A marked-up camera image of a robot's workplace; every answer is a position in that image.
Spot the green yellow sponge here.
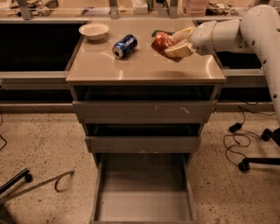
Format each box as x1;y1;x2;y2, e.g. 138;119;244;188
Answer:
151;30;163;37

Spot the red coke can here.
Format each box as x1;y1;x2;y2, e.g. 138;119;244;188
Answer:
150;31;181;62

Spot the top grey drawer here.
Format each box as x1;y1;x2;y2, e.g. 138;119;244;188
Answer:
71;85;219;124

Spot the black chair base right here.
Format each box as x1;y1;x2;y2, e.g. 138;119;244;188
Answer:
238;128;280;172

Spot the metal rod with hook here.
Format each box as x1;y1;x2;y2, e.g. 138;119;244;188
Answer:
0;170;74;204

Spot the middle grey drawer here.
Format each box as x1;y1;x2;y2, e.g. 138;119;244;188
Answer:
85;123;203;153

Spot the open bottom drawer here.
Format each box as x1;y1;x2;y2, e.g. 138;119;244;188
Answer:
90;153;198;224

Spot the black chair base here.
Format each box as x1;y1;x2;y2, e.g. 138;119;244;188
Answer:
0;168;32;224
238;128;280;172

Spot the black chair base left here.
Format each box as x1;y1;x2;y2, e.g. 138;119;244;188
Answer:
0;168;32;224

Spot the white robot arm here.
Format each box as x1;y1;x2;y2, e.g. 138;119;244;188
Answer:
164;4;280;121

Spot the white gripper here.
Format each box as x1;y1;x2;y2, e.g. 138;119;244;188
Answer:
164;21;217;58

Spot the black floor cable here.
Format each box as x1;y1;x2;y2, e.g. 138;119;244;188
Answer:
222;100;280;167

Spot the grey drawer cabinet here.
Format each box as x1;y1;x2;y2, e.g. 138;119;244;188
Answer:
65;17;227;224

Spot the blue pepsi can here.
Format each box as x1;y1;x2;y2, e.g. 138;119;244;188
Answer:
112;34;137;60

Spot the white ceramic bowl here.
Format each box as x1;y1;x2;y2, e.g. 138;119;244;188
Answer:
79;23;109;41

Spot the grey drawer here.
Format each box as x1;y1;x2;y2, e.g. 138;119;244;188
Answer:
85;123;203;153
71;85;219;124

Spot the black power adapter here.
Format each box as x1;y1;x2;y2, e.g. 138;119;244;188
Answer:
229;122;242;133

